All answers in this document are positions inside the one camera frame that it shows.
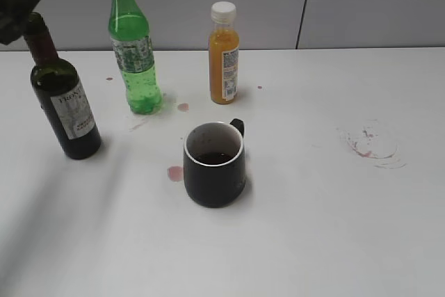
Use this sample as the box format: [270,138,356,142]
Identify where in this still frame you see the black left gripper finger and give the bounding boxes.
[0,0,41,45]

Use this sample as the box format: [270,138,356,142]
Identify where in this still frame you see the dark red wine bottle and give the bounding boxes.
[24,12,102,160]

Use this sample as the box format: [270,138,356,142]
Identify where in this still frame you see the black mug white interior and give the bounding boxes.
[183,118,247,208]

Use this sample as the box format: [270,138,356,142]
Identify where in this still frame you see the green plastic soda bottle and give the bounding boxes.
[108,0,162,115]

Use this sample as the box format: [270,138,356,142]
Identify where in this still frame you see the orange juice bottle white cap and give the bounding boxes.
[209,1,240,104]

